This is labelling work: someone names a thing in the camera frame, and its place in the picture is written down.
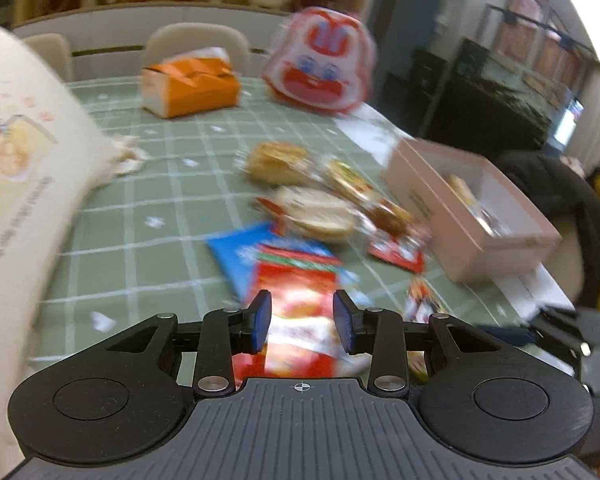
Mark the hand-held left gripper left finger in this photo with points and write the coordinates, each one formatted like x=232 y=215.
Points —
x=260 y=320

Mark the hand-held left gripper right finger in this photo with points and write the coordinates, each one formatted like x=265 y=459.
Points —
x=344 y=320

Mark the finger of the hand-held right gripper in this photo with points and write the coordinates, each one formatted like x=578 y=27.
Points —
x=505 y=332

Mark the large red striped snack packet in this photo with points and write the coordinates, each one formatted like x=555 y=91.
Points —
x=300 y=310

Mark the blue snack packet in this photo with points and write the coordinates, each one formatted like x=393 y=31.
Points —
x=235 y=255

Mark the small red snack packet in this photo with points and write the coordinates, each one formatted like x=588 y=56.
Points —
x=397 y=252

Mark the pink cardboard box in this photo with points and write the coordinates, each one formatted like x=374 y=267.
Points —
x=460 y=240

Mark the cream chair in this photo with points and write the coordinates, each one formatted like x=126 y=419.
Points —
x=572 y=255

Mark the red orange snack packet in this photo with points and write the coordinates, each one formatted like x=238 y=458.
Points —
x=425 y=302

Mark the round bread packet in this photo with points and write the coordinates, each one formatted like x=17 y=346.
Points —
x=315 y=212

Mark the yellow cookie packet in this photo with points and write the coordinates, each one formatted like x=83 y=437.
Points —
x=352 y=182

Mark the green checked tablecloth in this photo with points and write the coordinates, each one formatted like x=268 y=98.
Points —
x=180 y=200

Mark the black puffer jacket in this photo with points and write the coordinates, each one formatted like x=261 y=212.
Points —
x=545 y=185

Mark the clear biscuit packet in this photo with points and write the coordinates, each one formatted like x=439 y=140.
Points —
x=461 y=190

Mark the clear bread packet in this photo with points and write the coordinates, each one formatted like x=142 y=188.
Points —
x=277 y=162

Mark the white printed sheet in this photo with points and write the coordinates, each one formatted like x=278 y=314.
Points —
x=375 y=135

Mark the window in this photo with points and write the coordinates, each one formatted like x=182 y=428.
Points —
x=567 y=120

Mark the crumpled tissue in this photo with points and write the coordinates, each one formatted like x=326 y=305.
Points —
x=127 y=155

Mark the orange tissue box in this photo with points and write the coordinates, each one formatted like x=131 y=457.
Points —
x=195 y=87

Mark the glass aquarium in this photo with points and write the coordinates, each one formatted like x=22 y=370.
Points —
x=515 y=80

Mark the red white rabbit bag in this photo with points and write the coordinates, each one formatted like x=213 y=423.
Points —
x=317 y=65

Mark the large cream printed bag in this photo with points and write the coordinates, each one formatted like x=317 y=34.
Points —
x=25 y=185

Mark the beige chair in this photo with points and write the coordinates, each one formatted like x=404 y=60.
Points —
x=195 y=40
x=50 y=55

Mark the white low cabinet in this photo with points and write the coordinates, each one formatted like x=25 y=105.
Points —
x=105 y=17

